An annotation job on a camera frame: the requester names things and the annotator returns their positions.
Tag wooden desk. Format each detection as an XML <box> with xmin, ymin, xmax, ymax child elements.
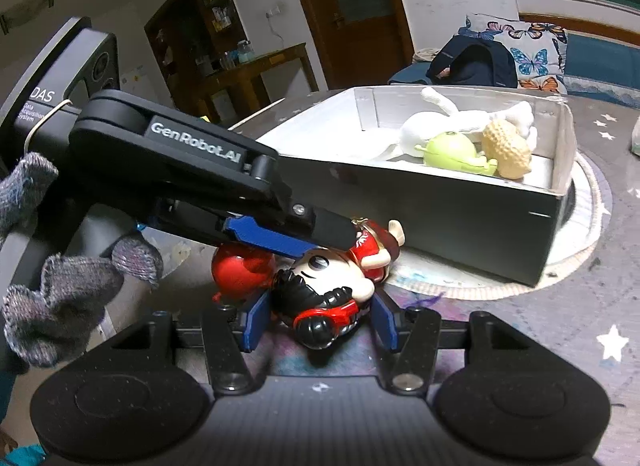
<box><xmin>199</xmin><ymin>42</ymin><xmax>321</xmax><ymax>123</ymax></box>

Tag grey star-print table cover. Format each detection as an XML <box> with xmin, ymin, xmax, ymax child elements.
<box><xmin>97</xmin><ymin>90</ymin><xmax>640</xmax><ymax>466</ymax></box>

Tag red round toy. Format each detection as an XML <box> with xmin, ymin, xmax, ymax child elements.
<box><xmin>210</xmin><ymin>243</ymin><xmax>277</xmax><ymax>305</ymax></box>

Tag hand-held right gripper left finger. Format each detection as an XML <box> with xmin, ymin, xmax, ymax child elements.
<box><xmin>112</xmin><ymin>290</ymin><xmax>274</xmax><ymax>397</ymax></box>

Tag grey cardboard box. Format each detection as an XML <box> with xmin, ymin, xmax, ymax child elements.
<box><xmin>254</xmin><ymin>85</ymin><xmax>574</xmax><ymax>287</ymax></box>

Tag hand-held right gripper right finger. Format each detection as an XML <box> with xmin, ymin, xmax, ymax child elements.
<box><xmin>371</xmin><ymin>290</ymin><xmax>532</xmax><ymax>395</ymax></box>

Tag butterfly print pillow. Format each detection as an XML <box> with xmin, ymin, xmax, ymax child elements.
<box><xmin>459</xmin><ymin>12</ymin><xmax>569</xmax><ymax>94</ymax></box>

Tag person's left hand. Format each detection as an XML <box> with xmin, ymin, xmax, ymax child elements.
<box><xmin>0</xmin><ymin>152</ymin><xmax>165</xmax><ymax>368</ymax></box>

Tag wall picture frame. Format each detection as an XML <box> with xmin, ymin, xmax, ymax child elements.
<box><xmin>0</xmin><ymin>0</ymin><xmax>57</xmax><ymax>37</ymax></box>

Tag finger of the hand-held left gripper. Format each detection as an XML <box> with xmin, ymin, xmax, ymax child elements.
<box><xmin>68</xmin><ymin>89</ymin><xmax>357</xmax><ymax>253</ymax></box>
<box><xmin>134</xmin><ymin>195</ymin><xmax>314</xmax><ymax>260</ymax></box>

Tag blue sofa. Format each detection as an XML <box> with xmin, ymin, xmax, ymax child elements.
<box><xmin>389</xmin><ymin>30</ymin><xmax>640</xmax><ymax>107</ymax></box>

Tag wooden door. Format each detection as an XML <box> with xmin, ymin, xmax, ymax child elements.
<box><xmin>281</xmin><ymin>0</ymin><xmax>417</xmax><ymax>92</ymax></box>

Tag black backpack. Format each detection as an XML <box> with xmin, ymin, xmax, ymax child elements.
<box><xmin>426</xmin><ymin>35</ymin><xmax>519</xmax><ymax>89</ymax></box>

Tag teal cloth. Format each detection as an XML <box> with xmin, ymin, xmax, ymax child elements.
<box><xmin>0</xmin><ymin>438</ymin><xmax>49</xmax><ymax>466</ymax></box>

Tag dark wooden cabinet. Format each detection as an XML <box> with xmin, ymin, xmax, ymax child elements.
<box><xmin>144</xmin><ymin>0</ymin><xmax>252</xmax><ymax>114</ymax></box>

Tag black-haired doll figure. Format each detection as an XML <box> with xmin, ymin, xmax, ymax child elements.
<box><xmin>271</xmin><ymin>218</ymin><xmax>406</xmax><ymax>352</ymax></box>

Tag round white-edged mat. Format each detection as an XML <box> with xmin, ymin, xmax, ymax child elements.
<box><xmin>387</xmin><ymin>150</ymin><xmax>604</xmax><ymax>303</ymax></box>

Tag white plush rabbit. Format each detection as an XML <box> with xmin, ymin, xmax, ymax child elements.
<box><xmin>399</xmin><ymin>86</ymin><xmax>539</xmax><ymax>163</ymax></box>

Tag peanut toy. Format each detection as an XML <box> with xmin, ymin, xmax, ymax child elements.
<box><xmin>482</xmin><ymin>118</ymin><xmax>532</xmax><ymax>179</ymax></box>

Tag green round toy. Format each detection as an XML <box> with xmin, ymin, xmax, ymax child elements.
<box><xmin>423</xmin><ymin>131</ymin><xmax>499</xmax><ymax>176</ymax></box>

